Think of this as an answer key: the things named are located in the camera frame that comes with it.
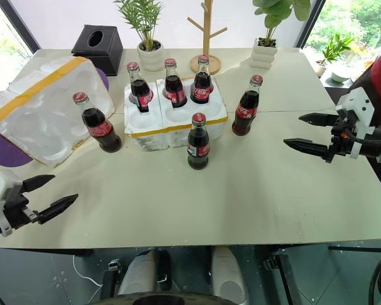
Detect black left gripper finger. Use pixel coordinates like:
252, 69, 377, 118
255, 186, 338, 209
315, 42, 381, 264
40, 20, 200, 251
37, 194, 79, 226
21, 174, 56, 194

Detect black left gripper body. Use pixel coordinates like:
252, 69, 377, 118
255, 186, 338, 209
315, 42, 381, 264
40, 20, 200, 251
1, 182, 41, 230

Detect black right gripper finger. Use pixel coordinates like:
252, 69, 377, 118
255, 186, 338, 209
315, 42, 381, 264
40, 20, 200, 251
283, 137, 332, 159
298, 112, 340, 128

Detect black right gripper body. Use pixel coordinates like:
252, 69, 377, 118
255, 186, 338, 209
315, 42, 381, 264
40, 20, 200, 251
324, 116, 359, 164

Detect glass cola bottle red cap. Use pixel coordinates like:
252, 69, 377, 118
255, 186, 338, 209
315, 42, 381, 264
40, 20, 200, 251
231, 74, 264, 137
126, 62, 155, 114
72, 91, 123, 154
190, 54, 215, 105
163, 58, 189, 108
187, 112, 211, 171

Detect white foam lid yellow tape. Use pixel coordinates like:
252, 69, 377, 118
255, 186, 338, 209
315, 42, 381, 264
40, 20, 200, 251
0, 56, 116, 168

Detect white foam bottle tray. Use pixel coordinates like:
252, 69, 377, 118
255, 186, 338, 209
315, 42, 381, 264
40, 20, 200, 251
123, 76, 230, 151

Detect black tissue box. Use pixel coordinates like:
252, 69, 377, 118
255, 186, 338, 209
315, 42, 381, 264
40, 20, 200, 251
70, 24, 124, 78

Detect purple round mat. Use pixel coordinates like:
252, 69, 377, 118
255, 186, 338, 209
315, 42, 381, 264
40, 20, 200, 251
0, 131, 34, 168
95, 66, 111, 93

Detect white bowl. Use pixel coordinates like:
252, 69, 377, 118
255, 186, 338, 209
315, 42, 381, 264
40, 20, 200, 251
331, 71, 352, 84

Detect small potted plant outdoors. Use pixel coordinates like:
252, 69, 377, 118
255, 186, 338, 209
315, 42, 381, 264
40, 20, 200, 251
315, 32, 355, 78

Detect broadleaf plant in ribbed pot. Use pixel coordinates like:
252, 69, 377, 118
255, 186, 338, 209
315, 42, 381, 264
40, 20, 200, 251
248, 0, 312, 70

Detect black table leg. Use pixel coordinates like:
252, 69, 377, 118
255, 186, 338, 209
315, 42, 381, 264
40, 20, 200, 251
262, 249, 302, 305
100, 258, 122, 300

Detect grey rounded leg cover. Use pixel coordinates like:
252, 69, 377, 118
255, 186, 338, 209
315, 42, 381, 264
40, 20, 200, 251
117, 248, 157, 296
210, 246, 249, 305

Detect wooden mug tree stand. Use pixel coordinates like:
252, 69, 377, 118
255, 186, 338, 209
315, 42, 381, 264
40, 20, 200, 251
186, 0, 229, 76

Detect palm plant in white pot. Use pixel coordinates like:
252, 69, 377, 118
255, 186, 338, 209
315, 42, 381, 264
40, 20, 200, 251
113, 0, 166, 73

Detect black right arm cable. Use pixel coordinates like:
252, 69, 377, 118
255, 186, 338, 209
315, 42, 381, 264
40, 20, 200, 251
342, 131, 381, 144

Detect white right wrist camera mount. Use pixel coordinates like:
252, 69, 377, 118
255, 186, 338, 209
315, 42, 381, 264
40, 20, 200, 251
335, 86, 377, 159

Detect white floor cable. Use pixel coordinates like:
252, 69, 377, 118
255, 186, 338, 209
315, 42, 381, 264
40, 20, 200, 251
72, 253, 103, 300

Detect black window frame bar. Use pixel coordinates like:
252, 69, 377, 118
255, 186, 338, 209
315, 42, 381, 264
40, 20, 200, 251
4, 0, 41, 52
296, 0, 327, 49

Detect black cable loop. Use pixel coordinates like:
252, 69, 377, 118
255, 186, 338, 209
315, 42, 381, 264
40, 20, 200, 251
367, 250, 381, 305

